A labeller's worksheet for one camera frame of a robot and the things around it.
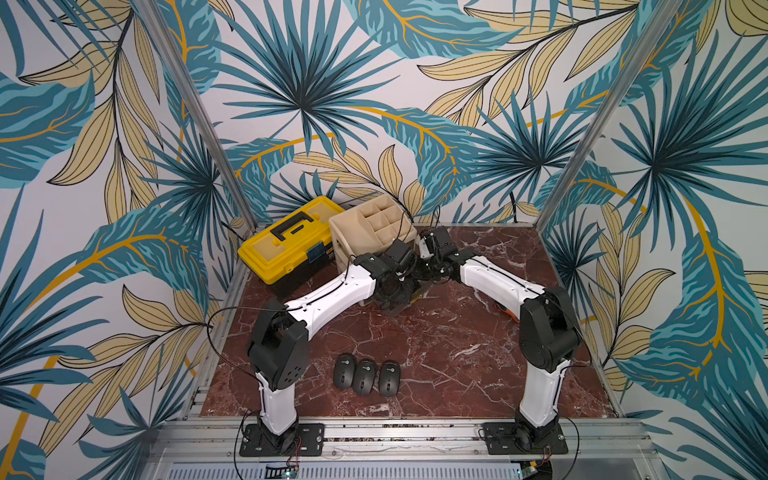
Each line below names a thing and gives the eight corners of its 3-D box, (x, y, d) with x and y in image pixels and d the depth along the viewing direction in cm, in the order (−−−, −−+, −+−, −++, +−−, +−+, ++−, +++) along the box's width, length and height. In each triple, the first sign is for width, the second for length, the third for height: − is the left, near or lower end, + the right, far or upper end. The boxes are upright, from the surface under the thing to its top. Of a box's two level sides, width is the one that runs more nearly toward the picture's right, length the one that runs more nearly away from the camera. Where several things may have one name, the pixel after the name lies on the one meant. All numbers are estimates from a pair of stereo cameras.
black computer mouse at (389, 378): (379, 396, 82) (379, 393, 80) (379, 363, 88) (379, 360, 85) (400, 396, 82) (401, 393, 80) (399, 364, 88) (400, 360, 86)
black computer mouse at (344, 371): (333, 389, 83) (332, 386, 81) (337, 356, 89) (336, 353, 87) (354, 389, 83) (354, 387, 81) (356, 356, 89) (356, 353, 87)
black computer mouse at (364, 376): (351, 393, 83) (351, 390, 80) (359, 360, 88) (358, 356, 86) (371, 397, 82) (371, 394, 80) (377, 363, 88) (377, 359, 86)
